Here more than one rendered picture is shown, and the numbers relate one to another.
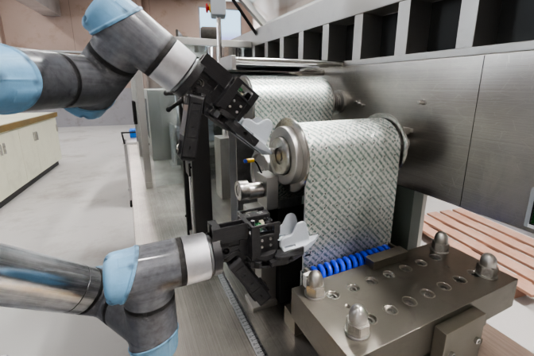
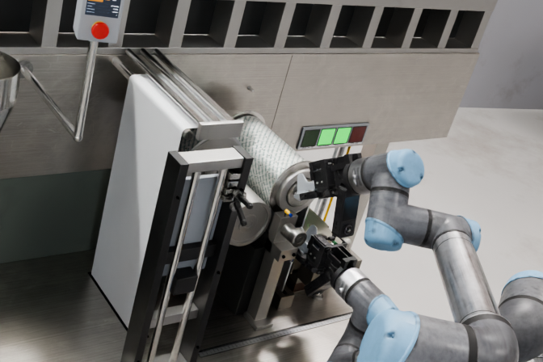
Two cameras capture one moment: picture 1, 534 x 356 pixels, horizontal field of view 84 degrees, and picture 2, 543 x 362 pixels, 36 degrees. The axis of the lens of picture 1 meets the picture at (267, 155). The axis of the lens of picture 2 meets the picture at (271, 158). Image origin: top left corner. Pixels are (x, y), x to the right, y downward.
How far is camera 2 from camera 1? 2.06 m
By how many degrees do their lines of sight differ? 98
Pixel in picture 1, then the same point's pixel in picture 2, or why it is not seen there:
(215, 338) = (303, 349)
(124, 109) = not seen: outside the picture
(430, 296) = not seen: hidden behind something
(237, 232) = (345, 253)
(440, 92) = (262, 79)
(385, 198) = not seen: hidden behind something
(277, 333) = (290, 315)
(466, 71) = (281, 64)
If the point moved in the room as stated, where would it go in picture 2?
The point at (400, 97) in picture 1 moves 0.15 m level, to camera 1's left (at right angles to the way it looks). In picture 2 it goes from (229, 85) to (235, 111)
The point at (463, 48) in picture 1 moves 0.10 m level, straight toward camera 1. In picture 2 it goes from (279, 48) to (315, 62)
